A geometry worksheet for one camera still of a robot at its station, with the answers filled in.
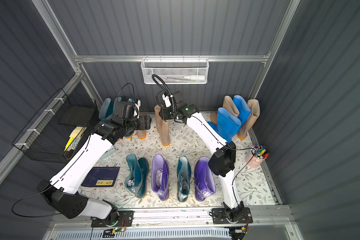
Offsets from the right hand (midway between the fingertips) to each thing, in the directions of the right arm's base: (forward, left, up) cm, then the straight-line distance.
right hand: (163, 112), depth 82 cm
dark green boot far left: (+7, +36, -4) cm, 37 cm away
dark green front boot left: (-36, +9, -6) cm, 37 cm away
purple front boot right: (-39, -21, -2) cm, 44 cm away
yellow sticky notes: (-15, +44, -1) cm, 46 cm away
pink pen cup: (-17, -55, -16) cm, 60 cm away
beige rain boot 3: (+3, -52, -2) cm, 53 cm away
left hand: (-10, +7, +4) cm, 12 cm away
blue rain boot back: (+5, -47, -3) cm, 47 cm away
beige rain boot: (-5, 0, -6) cm, 8 cm away
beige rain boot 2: (+8, -39, -3) cm, 40 cm away
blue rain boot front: (-5, -36, -5) cm, 37 cm away
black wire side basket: (-19, +53, +2) cm, 56 cm away
